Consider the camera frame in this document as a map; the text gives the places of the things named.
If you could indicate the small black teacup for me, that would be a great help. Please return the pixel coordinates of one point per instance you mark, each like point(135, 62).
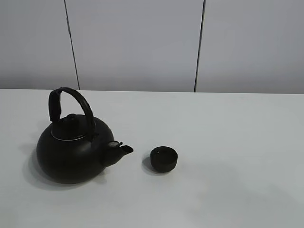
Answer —
point(163, 159)

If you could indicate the black round teapot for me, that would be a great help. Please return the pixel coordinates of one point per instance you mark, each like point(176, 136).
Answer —
point(78, 147)

